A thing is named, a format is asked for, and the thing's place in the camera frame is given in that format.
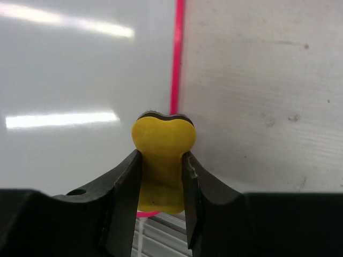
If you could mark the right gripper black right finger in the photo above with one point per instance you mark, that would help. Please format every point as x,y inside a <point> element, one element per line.
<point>221,221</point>

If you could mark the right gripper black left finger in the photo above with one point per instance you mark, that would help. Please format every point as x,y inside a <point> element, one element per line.
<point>96,219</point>

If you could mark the yellow bone-shaped eraser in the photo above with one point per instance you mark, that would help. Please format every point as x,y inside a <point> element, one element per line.
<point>162,141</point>

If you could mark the pink framed whiteboard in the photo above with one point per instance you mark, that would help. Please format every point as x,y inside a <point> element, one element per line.
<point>75,75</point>

